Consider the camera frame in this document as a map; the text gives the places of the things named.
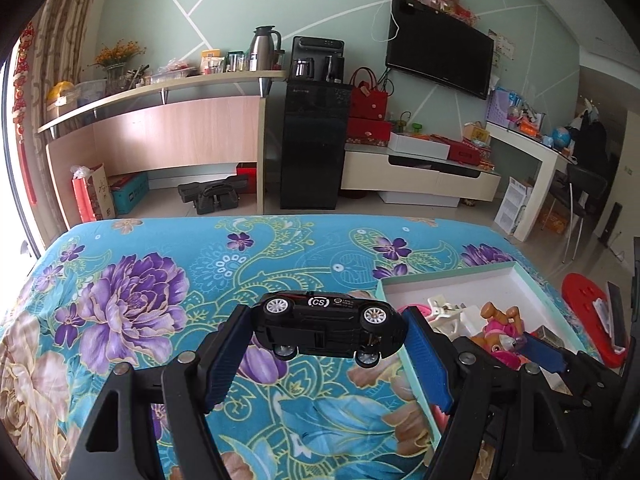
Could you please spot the red patterned boxes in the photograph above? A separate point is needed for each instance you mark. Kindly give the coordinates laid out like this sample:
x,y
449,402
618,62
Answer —
x,y
470,152

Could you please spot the silver patterned harmonica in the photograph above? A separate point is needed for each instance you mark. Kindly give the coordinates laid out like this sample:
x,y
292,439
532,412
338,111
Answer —
x,y
549,336

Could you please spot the white printed carton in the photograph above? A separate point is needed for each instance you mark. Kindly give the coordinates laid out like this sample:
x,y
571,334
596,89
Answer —
x,y
514,207

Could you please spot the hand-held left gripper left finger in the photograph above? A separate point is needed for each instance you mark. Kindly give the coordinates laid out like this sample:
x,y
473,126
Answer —
x,y
225,360

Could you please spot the beige curtain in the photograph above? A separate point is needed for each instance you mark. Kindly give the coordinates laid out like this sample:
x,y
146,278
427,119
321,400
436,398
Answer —
x,y
70,45

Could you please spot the cream television cabinet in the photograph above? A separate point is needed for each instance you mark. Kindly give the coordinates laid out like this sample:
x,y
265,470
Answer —
x,y
400,180

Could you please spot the wooden shelf counter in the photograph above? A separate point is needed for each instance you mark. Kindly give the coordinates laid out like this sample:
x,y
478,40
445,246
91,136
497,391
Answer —
x,y
175,135

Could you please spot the red gift box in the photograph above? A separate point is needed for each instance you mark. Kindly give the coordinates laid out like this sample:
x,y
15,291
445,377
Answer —
x,y
369,132

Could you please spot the black chair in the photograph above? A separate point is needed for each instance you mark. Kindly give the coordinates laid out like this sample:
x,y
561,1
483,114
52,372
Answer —
x,y
585,195

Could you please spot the shallow green cardboard box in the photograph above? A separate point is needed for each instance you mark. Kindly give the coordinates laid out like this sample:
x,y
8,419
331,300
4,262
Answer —
x,y
470,280

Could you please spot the yellow cardboard box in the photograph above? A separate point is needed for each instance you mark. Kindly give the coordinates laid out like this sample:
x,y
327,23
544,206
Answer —
x,y
476,133

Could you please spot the black wall television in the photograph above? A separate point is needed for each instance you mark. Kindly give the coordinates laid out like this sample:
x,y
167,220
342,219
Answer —
x,y
440,55

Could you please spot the small blue globe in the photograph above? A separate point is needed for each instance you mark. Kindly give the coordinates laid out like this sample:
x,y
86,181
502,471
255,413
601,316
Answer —
x,y
561,137

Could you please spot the pink puppy toy figure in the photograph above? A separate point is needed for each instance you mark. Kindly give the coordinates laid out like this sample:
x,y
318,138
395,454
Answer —
x,y
500,335

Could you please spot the cream plastic clip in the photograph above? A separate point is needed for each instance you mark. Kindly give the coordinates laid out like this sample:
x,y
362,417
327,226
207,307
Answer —
x,y
445,312

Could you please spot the smartphone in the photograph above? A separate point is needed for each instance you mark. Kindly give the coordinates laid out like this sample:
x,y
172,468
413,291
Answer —
x,y
612,315

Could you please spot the steel thermos jug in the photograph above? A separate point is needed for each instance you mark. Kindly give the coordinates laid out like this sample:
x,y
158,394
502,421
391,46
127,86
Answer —
x,y
263,50

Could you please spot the blue storage box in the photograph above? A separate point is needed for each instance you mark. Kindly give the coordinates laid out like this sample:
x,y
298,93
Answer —
x,y
130,195

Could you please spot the red hanging decoration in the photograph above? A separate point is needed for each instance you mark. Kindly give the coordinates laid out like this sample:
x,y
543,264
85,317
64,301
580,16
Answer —
x,y
22,110

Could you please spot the black toy car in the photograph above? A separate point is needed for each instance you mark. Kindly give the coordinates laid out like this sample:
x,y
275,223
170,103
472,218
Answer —
x,y
325,325

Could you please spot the white flat box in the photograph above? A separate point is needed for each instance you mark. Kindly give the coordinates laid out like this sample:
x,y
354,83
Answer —
x,y
417,145

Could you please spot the purple plastic basket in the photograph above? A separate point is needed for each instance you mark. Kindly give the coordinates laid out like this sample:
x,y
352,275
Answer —
x,y
500,110

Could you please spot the white desk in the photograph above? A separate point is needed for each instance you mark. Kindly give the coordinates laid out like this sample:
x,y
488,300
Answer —
x,y
540,170

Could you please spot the red and white gift bag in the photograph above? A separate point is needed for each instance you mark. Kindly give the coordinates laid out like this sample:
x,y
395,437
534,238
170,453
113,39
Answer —
x,y
92,195

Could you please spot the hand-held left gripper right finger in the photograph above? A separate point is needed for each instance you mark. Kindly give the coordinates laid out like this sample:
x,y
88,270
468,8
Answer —
x,y
427,360

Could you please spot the black water dispenser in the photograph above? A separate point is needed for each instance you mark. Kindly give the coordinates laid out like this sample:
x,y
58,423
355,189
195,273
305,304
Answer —
x,y
315,145

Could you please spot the vase of yellow flowers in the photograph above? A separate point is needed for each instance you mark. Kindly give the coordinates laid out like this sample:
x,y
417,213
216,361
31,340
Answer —
x,y
117,62

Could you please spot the red round stool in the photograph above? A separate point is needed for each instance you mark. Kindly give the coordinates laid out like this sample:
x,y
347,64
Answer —
x,y
580,305

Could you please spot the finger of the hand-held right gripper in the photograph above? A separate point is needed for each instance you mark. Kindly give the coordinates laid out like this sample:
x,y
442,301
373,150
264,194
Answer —
x,y
547,355

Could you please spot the black foot stepper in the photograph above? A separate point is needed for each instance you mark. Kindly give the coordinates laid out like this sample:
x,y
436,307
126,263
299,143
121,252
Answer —
x,y
215,197

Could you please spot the red handbag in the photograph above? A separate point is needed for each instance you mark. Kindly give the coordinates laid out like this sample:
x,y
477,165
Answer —
x,y
369,102

